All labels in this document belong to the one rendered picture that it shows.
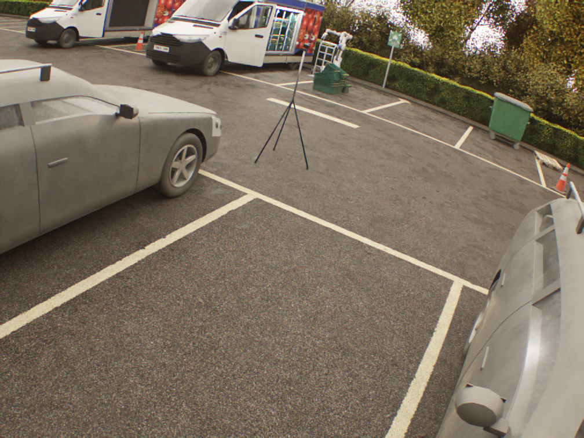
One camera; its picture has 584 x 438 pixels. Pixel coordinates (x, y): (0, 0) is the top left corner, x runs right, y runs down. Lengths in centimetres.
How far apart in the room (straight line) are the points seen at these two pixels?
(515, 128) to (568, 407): 1254
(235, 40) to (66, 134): 859
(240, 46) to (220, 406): 988
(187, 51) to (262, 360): 892
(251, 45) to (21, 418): 1027
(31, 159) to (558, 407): 320
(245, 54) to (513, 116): 767
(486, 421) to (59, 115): 315
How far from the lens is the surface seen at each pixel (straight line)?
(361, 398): 292
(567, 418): 158
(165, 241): 398
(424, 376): 326
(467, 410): 149
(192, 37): 1104
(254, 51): 1151
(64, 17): 1533
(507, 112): 1371
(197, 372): 280
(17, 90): 331
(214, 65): 1177
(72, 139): 342
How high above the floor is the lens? 203
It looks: 25 degrees down
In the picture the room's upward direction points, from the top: 14 degrees clockwise
